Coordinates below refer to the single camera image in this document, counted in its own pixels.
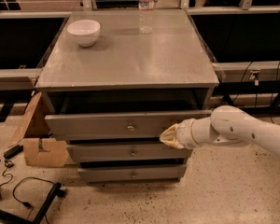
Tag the grey middle drawer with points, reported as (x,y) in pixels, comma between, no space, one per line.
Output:
(125,152)

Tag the grey wooden drawer cabinet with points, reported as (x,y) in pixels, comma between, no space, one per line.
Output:
(167,64)

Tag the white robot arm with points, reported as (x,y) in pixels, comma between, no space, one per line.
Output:
(226,126)

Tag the grey top drawer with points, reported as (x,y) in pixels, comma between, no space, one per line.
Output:
(106,118)

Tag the clear plastic water bottle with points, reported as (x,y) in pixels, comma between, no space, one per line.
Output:
(146,8)

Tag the yellow foam padded gripper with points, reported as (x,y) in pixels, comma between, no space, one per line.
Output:
(186,133)

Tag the grey drawer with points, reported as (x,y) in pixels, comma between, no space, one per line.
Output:
(125,152)
(106,118)
(132,173)

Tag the white ceramic bowl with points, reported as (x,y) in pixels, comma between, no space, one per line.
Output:
(84,32)

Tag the brown cardboard box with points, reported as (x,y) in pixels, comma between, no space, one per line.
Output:
(39,148)

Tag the grey bottom drawer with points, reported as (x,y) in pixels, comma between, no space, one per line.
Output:
(132,173)

